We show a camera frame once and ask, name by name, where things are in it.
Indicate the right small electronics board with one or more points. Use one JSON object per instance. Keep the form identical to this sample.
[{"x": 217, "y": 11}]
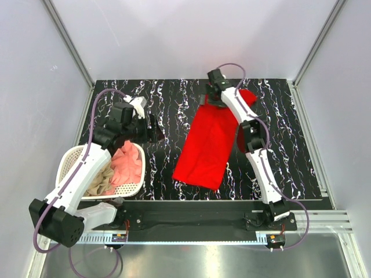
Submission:
[{"x": 278, "y": 239}]

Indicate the beige t shirt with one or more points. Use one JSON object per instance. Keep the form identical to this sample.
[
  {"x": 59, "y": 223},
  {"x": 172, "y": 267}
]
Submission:
[{"x": 101, "y": 184}]

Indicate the pink t shirt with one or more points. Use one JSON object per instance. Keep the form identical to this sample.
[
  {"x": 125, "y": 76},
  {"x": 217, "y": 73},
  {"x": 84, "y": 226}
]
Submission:
[{"x": 127, "y": 165}]

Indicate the right aluminium frame post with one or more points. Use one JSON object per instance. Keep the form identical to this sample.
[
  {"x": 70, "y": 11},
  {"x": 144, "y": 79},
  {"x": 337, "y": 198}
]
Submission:
[{"x": 325, "y": 30}]

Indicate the left small electronics board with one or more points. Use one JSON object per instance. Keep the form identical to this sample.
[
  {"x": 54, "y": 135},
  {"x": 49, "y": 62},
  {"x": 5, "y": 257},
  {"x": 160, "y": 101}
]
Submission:
[{"x": 119, "y": 237}]

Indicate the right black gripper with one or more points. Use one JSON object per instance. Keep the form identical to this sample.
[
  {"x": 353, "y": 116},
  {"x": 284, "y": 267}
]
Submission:
[{"x": 211, "y": 98}]

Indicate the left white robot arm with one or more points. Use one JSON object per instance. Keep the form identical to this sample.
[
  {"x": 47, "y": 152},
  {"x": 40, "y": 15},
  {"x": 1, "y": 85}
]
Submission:
[{"x": 57, "y": 216}]

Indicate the aluminium frame post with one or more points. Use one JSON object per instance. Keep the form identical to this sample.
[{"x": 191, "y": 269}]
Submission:
[
  {"x": 61, "y": 29},
  {"x": 325, "y": 30}
]

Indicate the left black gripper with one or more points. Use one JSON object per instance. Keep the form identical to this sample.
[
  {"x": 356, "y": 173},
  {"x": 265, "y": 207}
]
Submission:
[{"x": 149, "y": 127}]

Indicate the left aluminium frame post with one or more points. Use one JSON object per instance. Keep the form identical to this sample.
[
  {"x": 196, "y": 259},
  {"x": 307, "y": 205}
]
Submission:
[{"x": 61, "y": 29}]

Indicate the red t shirt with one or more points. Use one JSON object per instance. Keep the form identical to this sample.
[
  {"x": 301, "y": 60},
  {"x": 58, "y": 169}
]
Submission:
[{"x": 207, "y": 148}]

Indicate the front aluminium rail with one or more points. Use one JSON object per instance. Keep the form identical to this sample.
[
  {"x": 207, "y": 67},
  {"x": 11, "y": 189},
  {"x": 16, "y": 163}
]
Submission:
[{"x": 307, "y": 222}]

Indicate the white plastic laundry basket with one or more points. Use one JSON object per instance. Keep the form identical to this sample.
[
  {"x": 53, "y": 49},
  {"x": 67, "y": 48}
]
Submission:
[{"x": 127, "y": 190}]

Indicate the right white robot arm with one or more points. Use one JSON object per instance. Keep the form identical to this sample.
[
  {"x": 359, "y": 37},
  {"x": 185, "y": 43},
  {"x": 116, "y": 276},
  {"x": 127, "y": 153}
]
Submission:
[{"x": 252, "y": 140}]

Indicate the small electronics board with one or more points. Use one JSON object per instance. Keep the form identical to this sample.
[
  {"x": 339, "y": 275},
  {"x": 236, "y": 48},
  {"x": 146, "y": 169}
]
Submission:
[
  {"x": 278, "y": 239},
  {"x": 119, "y": 237}
]

